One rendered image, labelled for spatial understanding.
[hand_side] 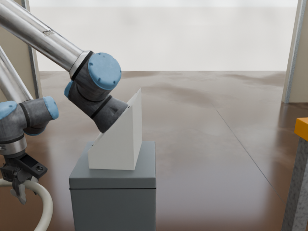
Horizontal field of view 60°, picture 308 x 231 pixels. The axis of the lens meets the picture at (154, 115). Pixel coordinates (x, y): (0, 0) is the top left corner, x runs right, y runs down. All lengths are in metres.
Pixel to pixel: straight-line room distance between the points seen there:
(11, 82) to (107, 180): 0.58
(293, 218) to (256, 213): 0.92
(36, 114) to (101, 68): 0.31
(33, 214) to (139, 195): 1.43
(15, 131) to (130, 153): 0.51
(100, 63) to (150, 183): 0.58
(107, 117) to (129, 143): 0.16
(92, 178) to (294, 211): 1.03
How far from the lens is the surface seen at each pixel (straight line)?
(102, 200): 1.33
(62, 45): 1.15
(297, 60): 5.78
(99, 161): 1.31
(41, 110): 1.02
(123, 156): 1.27
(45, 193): 1.02
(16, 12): 1.20
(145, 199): 1.31
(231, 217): 2.43
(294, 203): 1.60
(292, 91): 5.89
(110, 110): 1.26
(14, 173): 1.07
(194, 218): 2.35
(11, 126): 1.00
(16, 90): 1.19
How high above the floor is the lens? 1.52
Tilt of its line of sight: 19 degrees down
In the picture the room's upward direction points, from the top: straight up
